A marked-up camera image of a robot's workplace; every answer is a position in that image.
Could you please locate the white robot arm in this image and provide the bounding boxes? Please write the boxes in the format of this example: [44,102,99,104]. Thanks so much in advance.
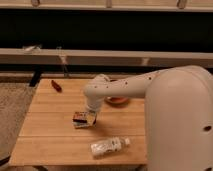
[84,65,213,171]

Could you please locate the clear plastic bottle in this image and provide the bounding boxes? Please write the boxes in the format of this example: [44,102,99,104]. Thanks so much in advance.
[90,137,130,157]

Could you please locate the grey horizontal rail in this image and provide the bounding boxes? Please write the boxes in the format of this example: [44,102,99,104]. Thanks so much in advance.
[0,48,213,68]

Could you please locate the white sponge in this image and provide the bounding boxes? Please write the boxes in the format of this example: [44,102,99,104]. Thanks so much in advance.
[73,121,90,128]

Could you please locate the orange bowl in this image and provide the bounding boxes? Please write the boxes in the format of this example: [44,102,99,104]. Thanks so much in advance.
[105,97,129,105]

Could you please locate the red chili pepper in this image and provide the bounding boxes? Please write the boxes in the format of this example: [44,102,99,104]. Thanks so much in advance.
[51,80,62,93]

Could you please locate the wooden table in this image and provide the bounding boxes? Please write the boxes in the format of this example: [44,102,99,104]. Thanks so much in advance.
[9,79,147,166]

